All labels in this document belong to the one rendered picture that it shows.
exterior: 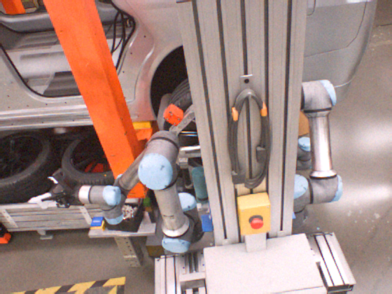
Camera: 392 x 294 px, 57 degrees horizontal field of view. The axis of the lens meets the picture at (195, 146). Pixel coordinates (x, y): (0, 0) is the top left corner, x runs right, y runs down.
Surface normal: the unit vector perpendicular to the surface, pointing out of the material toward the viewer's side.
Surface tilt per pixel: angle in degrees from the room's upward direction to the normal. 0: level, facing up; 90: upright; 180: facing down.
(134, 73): 90
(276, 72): 90
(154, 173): 82
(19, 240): 0
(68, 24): 90
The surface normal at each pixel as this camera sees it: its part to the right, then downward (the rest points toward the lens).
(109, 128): -0.04, 0.67
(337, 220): -0.13, -0.74
